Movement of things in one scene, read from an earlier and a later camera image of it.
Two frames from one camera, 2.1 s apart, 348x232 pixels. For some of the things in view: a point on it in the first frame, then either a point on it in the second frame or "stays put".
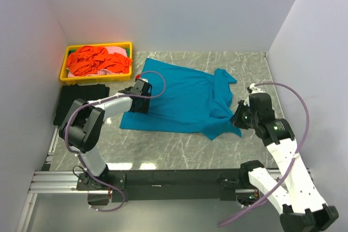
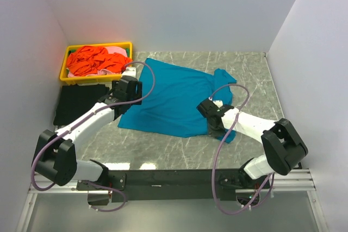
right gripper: (236, 118) → (215, 133)
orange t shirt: (87, 60) stays put
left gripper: (143, 108) → (137, 94)
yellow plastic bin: (97, 78) stays put
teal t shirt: (186, 98) stays put
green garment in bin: (70, 51) stays put
